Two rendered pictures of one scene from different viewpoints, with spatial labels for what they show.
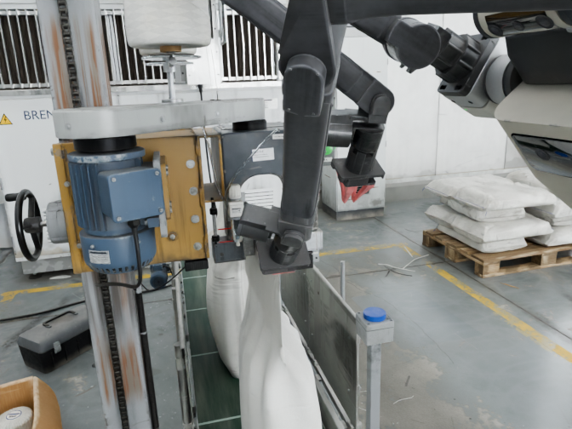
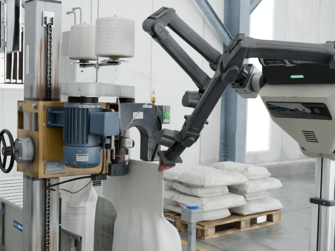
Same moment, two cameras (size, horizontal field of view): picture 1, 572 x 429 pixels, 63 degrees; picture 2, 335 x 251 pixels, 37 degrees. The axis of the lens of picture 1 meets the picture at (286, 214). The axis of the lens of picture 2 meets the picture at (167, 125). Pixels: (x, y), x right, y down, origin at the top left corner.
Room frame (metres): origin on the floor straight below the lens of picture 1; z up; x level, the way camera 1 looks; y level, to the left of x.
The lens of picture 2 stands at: (-0.97, 0.86, 1.36)
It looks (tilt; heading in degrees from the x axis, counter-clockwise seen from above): 3 degrees down; 336
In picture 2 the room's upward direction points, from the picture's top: 1 degrees clockwise
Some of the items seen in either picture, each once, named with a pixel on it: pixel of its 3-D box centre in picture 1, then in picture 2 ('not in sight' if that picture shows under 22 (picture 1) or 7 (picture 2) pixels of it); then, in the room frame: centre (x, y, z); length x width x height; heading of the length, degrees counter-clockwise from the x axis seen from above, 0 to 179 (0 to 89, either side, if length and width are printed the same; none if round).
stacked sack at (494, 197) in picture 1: (505, 195); (213, 177); (3.50, -1.68, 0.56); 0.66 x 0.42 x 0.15; 104
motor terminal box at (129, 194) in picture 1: (132, 198); (104, 126); (0.89, 0.30, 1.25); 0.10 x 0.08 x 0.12; 129
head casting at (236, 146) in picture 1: (260, 170); (123, 128); (1.32, 0.07, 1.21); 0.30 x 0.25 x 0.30; 14
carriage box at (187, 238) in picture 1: (136, 195); (62, 137); (1.21, 0.39, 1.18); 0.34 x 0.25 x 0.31; 104
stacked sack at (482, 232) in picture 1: (500, 225); (212, 200); (3.50, -1.67, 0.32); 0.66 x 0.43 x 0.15; 106
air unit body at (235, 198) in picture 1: (237, 214); (127, 147); (1.12, 0.12, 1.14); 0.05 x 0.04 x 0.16; 104
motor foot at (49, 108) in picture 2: not in sight; (65, 117); (1.04, 0.42, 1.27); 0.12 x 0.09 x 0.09; 104
